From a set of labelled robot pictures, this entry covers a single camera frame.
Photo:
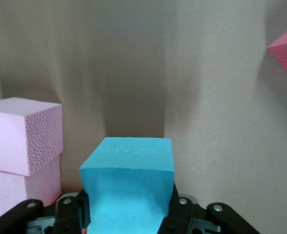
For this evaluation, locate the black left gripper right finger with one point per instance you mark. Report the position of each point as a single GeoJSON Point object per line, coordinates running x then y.
{"type": "Point", "coordinates": [180, 217]}

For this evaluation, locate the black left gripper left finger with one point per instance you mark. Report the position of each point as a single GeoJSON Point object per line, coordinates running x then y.
{"type": "Point", "coordinates": [67, 214]}

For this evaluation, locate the blue foam cube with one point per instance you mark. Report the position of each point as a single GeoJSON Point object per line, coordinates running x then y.
{"type": "Point", "coordinates": [129, 185]}

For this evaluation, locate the dusty pink foam cube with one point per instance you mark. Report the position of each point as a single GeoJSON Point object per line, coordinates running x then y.
{"type": "Point", "coordinates": [6, 190]}

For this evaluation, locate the light pink foam cube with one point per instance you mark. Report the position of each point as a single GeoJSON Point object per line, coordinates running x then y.
{"type": "Point", "coordinates": [11, 136]}

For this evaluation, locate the brown table cover sheet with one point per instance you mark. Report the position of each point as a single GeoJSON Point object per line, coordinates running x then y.
{"type": "Point", "coordinates": [143, 73]}

